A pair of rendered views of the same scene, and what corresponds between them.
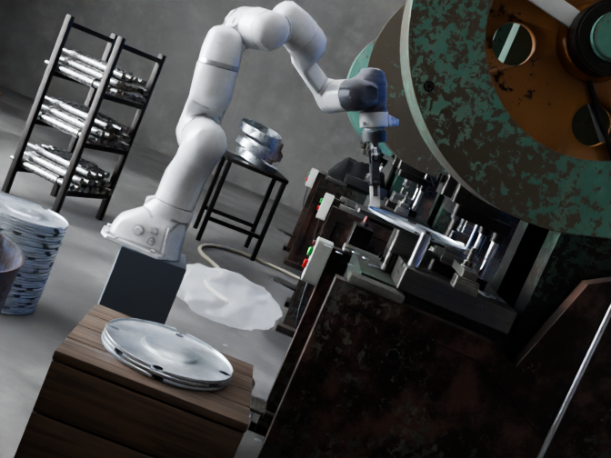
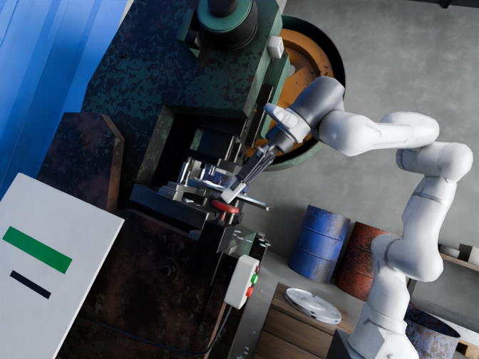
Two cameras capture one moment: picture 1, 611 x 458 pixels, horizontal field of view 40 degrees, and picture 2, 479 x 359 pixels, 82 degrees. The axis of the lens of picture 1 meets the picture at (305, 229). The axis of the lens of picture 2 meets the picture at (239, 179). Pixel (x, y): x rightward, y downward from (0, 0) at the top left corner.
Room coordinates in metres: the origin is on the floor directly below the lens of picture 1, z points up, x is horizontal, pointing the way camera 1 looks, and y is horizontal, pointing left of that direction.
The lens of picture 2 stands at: (3.26, 0.09, 0.82)
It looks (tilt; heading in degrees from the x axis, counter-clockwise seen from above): 1 degrees up; 199
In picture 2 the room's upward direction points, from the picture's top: 19 degrees clockwise
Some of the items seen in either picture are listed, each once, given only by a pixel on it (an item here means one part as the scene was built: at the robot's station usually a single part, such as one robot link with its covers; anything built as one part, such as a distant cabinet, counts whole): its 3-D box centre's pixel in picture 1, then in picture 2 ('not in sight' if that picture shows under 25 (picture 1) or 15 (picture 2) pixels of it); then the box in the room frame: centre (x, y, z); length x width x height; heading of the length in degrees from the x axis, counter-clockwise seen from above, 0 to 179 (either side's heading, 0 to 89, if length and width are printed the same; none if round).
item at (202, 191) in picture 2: (455, 254); (202, 188); (2.24, -0.40, 0.76); 0.15 x 0.09 x 0.05; 2
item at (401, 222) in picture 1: (417, 228); (231, 191); (2.24, -0.28, 0.78); 0.29 x 0.29 x 0.01
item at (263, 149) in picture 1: (245, 185); not in sight; (5.24, 0.45, 0.40); 0.45 x 0.40 x 0.79; 14
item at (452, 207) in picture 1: (474, 221); (209, 164); (2.24, -0.41, 0.86); 0.20 x 0.16 x 0.05; 2
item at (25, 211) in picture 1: (25, 210); not in sight; (2.65, 0.87, 0.31); 0.29 x 0.29 x 0.01
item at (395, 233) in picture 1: (391, 243); (237, 211); (2.23, -0.23, 0.72); 0.25 x 0.14 x 0.14; 92
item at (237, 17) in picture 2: not in sight; (248, 58); (2.24, -0.40, 1.33); 0.67 x 0.18 x 0.18; 2
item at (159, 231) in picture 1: (150, 222); (389, 336); (2.22, 0.39, 0.52); 0.22 x 0.19 x 0.14; 103
